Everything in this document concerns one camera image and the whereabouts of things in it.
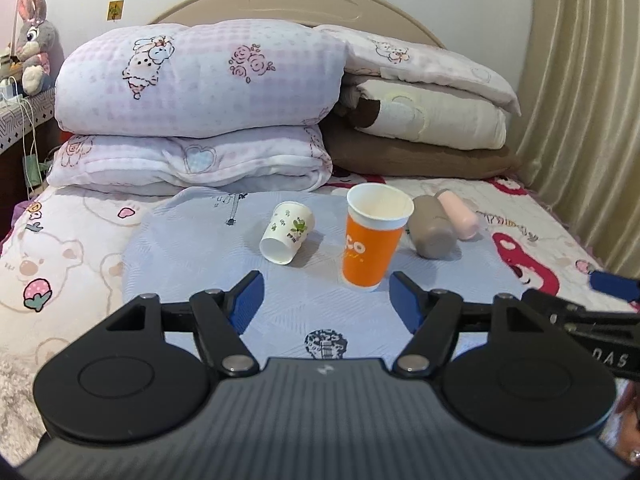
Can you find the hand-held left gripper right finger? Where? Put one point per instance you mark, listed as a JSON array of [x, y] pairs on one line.
[[404, 300]]

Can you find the pink bear print folded quilt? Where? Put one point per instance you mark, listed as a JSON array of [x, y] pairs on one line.
[[425, 65]]

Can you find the yellow wall sticker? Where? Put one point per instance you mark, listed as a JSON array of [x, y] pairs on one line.
[[115, 10]]

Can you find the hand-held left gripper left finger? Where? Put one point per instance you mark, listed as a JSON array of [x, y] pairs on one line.
[[247, 301]]

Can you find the white charger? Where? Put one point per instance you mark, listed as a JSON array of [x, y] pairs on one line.
[[9, 91]]

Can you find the nightstand with patterned cloth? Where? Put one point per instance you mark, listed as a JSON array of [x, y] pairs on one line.
[[20, 125]]

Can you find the brown cup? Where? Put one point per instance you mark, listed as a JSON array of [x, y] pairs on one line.
[[432, 232]]

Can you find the white frog print paper cup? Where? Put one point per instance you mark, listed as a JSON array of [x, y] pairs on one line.
[[287, 232]]

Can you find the brown pillow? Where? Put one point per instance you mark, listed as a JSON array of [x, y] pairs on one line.
[[425, 157]]

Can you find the orange paper cup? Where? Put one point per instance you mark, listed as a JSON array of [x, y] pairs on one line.
[[370, 245]]

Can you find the grey rabbit plush toy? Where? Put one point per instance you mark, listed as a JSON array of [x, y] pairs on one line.
[[35, 42]]

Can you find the pink cup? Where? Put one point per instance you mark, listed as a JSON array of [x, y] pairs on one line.
[[462, 217]]

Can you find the cartoon bear print bed sheet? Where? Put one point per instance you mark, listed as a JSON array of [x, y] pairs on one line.
[[65, 260]]

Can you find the pink heart print folded quilt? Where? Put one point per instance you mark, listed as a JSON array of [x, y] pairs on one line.
[[175, 160]]

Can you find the beige headboard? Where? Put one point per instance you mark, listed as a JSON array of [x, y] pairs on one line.
[[300, 2]]

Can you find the light blue mat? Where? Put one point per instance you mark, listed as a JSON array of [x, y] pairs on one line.
[[190, 260]]

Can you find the cream folded blanket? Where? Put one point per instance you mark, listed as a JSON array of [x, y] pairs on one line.
[[440, 115]]

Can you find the large pink checked quilt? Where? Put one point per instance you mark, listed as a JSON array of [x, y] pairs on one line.
[[200, 80]]

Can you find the beige curtain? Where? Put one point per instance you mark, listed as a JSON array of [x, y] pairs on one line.
[[580, 110]]

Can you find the person's right hand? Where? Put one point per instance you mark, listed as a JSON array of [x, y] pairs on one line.
[[630, 420]]

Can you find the grey fluffy rug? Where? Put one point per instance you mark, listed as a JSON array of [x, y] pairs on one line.
[[17, 405]]

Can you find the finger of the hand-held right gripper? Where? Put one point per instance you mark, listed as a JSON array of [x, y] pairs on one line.
[[560, 305], [612, 282]]

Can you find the green pouch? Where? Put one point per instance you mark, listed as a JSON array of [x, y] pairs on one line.
[[34, 172]]

